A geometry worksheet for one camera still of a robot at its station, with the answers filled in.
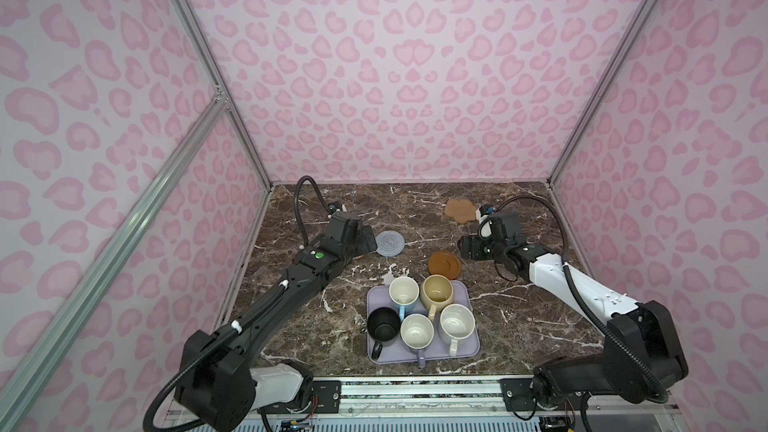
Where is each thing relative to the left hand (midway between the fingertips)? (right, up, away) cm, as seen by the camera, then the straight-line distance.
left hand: (361, 231), depth 82 cm
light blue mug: (+12, -19, +6) cm, 23 cm away
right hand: (+32, -3, +5) cm, 32 cm away
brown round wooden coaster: (+26, -12, +15) cm, 32 cm away
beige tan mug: (+22, -19, +8) cm, 30 cm away
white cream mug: (+27, -26, +1) cm, 37 cm away
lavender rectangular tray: (+9, -32, -2) cm, 33 cm away
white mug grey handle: (+15, -28, 0) cm, 32 cm away
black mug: (+6, -26, +1) cm, 27 cm away
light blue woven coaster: (+7, -6, +18) cm, 21 cm away
